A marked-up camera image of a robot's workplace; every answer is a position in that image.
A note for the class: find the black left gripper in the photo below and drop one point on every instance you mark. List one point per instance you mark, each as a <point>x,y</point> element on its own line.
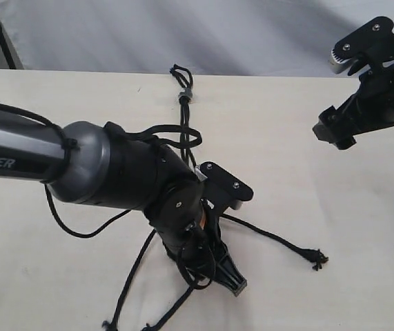
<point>185,213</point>

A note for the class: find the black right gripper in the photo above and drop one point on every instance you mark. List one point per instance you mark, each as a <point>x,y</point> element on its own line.
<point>370,108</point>

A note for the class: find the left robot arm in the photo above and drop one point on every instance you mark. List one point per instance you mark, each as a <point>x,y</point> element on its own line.
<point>106,166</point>

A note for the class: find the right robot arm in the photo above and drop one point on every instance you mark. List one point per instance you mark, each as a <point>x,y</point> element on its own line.
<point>370,108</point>

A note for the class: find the white backdrop cloth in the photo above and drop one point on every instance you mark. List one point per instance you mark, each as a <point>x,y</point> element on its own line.
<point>241,38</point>

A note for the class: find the black stand pole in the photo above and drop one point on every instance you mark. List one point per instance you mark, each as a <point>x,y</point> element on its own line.
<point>0,34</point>

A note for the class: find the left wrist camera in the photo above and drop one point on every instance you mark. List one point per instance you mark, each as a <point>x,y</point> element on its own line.
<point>222,190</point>

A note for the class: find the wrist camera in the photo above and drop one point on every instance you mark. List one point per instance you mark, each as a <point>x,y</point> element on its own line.
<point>222,190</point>
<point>373,42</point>

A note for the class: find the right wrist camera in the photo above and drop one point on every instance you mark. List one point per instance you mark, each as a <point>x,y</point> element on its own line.
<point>373,42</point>

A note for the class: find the grey rope clamp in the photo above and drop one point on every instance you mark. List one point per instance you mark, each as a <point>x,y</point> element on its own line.
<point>185,96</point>

